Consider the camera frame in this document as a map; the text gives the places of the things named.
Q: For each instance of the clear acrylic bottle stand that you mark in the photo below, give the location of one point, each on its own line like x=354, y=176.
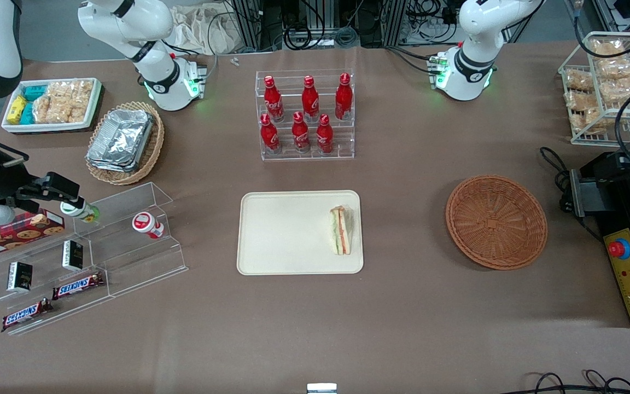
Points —
x=342, y=139

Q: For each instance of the teal snack pack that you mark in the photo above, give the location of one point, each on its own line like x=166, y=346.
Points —
x=35, y=92
x=27, y=114

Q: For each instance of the round brown wicker basket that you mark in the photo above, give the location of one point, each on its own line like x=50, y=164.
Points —
x=496, y=221

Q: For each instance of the oval light wicker basket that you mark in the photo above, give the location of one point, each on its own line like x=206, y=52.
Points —
x=153, y=148

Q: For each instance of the beige plastic tray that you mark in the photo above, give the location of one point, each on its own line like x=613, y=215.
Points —
x=287, y=232

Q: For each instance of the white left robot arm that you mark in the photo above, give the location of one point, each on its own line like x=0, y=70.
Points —
x=479, y=33

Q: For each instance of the clear rice cracker pack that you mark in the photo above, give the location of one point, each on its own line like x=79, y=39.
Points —
x=70, y=111
x=81, y=90
x=43, y=109
x=58, y=89

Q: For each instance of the Snickers chocolate bar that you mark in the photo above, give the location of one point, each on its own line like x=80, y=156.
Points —
x=77, y=285
x=25, y=314

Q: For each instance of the white rectangular snack bin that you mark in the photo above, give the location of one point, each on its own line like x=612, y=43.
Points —
x=47, y=127

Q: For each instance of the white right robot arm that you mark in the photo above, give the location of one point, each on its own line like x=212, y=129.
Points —
x=129, y=22

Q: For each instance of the aluminium frame rack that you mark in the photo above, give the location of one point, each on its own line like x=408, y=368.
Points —
x=249, y=22

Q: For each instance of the triangular sandwich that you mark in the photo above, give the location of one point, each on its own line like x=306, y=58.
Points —
x=341, y=230

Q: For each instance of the red lidded cup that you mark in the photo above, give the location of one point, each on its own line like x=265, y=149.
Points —
x=145, y=223

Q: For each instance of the green sunflower lidded cup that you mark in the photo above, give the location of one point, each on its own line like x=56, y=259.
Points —
x=77, y=210

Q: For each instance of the red cola bottle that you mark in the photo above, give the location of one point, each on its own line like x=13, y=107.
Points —
x=269, y=137
x=310, y=101
x=343, y=98
x=324, y=137
x=274, y=101
x=301, y=135

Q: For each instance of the red tartan cookie box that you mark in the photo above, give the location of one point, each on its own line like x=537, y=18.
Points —
x=19, y=232

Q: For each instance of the clear acrylic tiered stand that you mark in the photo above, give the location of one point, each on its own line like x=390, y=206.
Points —
x=140, y=262
x=47, y=306

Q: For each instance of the beige cloth bag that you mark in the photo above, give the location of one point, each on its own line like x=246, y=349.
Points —
x=200, y=27

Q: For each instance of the black grey adapter box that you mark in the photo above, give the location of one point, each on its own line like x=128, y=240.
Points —
x=587, y=200

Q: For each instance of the yellow snack pack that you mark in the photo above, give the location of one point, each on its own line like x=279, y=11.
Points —
x=17, y=109

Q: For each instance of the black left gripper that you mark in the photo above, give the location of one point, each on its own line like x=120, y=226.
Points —
x=614, y=166

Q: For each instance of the aluminium foil container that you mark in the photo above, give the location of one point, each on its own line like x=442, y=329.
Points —
x=121, y=137

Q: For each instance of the clear bagged fried snack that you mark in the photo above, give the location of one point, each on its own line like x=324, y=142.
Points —
x=618, y=68
x=616, y=90
x=585, y=120
x=578, y=80
x=609, y=49
x=579, y=100

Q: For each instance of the small black carton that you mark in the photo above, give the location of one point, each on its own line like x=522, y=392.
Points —
x=19, y=276
x=73, y=255

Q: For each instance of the silver metal bracket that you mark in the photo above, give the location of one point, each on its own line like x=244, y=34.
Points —
x=321, y=388

